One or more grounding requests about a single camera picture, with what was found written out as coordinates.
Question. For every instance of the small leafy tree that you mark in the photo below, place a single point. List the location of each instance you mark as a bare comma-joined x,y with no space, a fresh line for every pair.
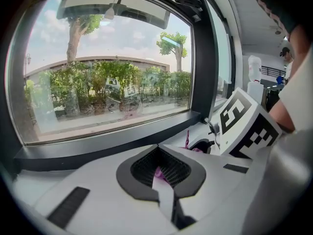
176,45

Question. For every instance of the black window frame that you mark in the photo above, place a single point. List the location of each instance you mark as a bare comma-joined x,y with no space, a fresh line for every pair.
200,70

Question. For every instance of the green sweatshirt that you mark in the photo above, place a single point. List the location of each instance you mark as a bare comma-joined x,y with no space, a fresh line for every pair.
281,1

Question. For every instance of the person's right forearm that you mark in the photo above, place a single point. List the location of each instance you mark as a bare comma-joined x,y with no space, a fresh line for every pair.
281,116

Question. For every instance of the black railing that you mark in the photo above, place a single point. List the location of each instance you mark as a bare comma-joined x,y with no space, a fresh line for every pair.
274,71

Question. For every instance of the white water dispenser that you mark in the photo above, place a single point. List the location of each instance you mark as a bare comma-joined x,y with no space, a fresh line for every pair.
255,90

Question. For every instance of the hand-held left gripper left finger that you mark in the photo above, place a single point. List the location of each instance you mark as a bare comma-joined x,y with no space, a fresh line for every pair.
102,204

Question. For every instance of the frosted glass window sash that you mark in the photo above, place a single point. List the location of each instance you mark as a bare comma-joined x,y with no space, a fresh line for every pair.
85,0

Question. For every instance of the green hedge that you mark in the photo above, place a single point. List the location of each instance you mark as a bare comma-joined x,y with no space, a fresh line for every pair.
97,87

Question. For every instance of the clear water dispenser bottle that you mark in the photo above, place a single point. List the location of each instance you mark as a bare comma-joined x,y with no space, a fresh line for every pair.
254,67

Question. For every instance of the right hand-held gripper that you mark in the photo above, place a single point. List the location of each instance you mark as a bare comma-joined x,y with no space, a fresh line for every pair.
239,121

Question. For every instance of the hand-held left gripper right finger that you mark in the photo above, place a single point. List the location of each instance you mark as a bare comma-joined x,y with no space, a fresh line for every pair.
215,180

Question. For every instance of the low brown building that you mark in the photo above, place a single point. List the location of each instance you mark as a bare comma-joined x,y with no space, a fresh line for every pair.
110,59

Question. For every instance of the large trunk tree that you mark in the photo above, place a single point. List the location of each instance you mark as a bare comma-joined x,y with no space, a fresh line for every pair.
73,40

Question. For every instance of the purple cloth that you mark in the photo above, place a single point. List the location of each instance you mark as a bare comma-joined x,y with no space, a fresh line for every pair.
160,174

